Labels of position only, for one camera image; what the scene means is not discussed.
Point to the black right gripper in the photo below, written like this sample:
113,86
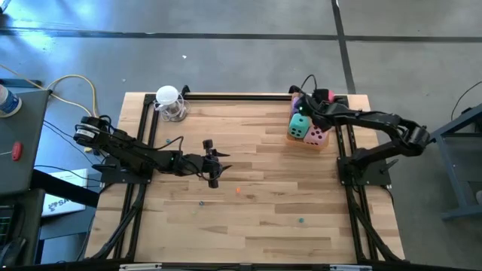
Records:
318,109

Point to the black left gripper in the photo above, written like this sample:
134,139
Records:
201,165

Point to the large purple foam die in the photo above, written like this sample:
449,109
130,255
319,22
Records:
294,104

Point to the large pink foam die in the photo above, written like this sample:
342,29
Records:
315,137

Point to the large green foam die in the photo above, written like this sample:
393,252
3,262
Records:
299,127

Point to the orange translucent plastic bin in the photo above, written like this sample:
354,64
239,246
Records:
299,141

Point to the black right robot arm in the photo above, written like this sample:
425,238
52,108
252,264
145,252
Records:
376,122

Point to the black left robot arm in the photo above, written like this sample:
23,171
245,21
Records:
124,150

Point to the white mushroom-shaped lamp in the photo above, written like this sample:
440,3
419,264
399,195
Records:
167,95

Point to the blue-grey metal table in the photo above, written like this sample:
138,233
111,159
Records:
452,177

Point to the white printed cardboard box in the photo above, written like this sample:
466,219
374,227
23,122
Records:
60,206

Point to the dark grey side desk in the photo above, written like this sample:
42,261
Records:
26,128

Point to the dark grey low desk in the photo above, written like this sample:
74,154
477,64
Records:
28,226

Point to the small red object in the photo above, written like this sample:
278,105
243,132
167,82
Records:
16,150

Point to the white blue-labelled canister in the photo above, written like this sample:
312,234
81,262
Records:
9,102

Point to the black keyboard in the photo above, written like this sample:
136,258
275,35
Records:
5,229

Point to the black computer mouse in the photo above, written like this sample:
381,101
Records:
13,250

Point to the black aluminium table frame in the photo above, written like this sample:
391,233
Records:
244,97

